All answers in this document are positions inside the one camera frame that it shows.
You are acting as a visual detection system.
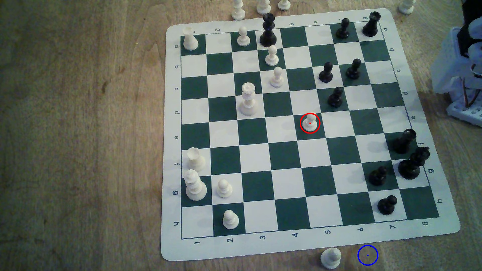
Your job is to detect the white pawn chess piece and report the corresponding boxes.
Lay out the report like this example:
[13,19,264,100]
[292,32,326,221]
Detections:
[321,248,342,269]
[270,66,285,88]
[302,114,319,132]
[237,26,251,47]
[216,179,233,198]
[222,210,239,230]
[265,45,279,67]

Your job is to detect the tall white queen chess piece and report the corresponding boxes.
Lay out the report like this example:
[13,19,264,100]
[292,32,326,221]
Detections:
[239,83,260,116]

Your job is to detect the white notched-top chess piece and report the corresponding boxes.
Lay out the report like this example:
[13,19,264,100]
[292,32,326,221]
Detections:
[187,147,206,171]

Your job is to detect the white ridged king chess piece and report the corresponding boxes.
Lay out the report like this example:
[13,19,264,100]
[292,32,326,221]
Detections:
[184,169,207,201]

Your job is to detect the black pawn chess piece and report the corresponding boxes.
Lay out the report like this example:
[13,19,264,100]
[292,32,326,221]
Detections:
[378,195,398,215]
[328,87,344,108]
[346,58,362,80]
[319,62,334,83]
[369,166,387,186]
[336,18,351,40]

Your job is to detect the white rook chess piece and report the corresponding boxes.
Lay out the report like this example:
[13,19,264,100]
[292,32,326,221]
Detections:
[182,26,199,51]

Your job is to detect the black knight chess piece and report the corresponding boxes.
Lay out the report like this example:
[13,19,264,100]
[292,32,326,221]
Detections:
[392,129,417,154]

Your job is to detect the black rook chess piece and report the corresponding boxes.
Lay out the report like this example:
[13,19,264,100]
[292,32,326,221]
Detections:
[363,12,381,37]

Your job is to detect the black bishop chess piece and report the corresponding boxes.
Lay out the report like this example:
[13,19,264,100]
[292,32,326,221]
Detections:
[398,146,431,180]

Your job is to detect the green and white chessboard mat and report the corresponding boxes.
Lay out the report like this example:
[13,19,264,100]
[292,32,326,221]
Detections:
[161,8,461,261]

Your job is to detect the white perforated base plate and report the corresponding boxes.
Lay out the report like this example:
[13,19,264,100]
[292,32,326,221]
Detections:
[446,92,482,127]

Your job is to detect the red brown base wires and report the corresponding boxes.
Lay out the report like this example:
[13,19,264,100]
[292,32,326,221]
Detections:
[462,64,482,108]

